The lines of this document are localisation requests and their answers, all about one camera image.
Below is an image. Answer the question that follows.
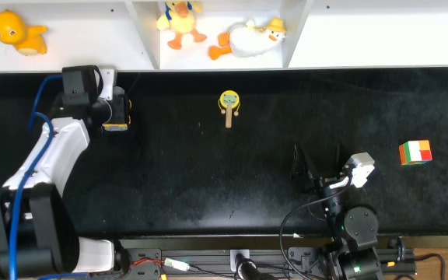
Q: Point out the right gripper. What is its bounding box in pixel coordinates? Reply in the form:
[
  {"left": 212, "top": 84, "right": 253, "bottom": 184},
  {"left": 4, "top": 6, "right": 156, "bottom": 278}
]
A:
[{"left": 292, "top": 142, "right": 346, "bottom": 194}]

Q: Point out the grey and yellow toy truck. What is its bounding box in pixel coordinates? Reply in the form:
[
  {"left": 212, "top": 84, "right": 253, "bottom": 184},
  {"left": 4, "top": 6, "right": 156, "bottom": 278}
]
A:
[{"left": 102, "top": 97, "right": 134, "bottom": 132}]

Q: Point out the yellow rubber duck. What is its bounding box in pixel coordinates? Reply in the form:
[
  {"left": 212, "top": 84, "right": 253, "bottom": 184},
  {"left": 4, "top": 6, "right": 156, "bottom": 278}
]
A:
[{"left": 0, "top": 9, "right": 49, "bottom": 57}]

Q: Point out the many-coloured puzzle cube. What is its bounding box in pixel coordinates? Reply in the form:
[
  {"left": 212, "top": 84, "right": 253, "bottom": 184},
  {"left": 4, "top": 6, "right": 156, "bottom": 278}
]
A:
[{"left": 397, "top": 139, "right": 433, "bottom": 166}]

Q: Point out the yellow rattle drum toy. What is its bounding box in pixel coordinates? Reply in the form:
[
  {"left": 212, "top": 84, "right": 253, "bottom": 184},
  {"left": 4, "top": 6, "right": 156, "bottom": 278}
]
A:
[{"left": 218, "top": 89, "right": 241, "bottom": 129}]

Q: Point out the white plush duck yellow hat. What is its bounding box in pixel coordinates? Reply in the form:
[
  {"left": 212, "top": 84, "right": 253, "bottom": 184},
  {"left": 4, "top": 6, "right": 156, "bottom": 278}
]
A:
[{"left": 208, "top": 16, "right": 288, "bottom": 61}]

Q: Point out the white shelf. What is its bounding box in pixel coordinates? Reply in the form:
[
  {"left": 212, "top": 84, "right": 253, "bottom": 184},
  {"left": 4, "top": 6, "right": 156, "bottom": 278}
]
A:
[{"left": 0, "top": 0, "right": 448, "bottom": 74}]

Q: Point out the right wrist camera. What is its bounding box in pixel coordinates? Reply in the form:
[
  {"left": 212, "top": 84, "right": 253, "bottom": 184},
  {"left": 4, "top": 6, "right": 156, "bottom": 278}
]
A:
[{"left": 341, "top": 152, "right": 376, "bottom": 189}]

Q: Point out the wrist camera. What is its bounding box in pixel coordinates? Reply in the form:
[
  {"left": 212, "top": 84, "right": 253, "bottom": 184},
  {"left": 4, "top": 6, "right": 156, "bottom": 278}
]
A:
[
  {"left": 341, "top": 152, "right": 376, "bottom": 189},
  {"left": 98, "top": 68, "right": 117, "bottom": 102}
]

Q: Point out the black cable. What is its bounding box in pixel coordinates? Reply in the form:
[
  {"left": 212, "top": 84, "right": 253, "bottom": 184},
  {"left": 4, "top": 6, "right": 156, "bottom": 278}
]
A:
[{"left": 278, "top": 177, "right": 352, "bottom": 280}]

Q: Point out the mounting rail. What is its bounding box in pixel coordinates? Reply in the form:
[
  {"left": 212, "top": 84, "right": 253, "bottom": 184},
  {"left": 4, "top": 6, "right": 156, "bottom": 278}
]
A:
[{"left": 113, "top": 235, "right": 447, "bottom": 280}]

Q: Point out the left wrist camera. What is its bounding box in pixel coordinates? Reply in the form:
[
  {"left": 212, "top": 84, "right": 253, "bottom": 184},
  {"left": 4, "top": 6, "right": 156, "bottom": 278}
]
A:
[{"left": 98, "top": 68, "right": 117, "bottom": 102}]

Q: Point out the blue cable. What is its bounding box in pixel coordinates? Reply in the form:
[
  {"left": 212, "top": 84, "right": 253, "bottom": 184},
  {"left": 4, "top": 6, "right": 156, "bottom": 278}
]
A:
[{"left": 7, "top": 73, "right": 89, "bottom": 280}]

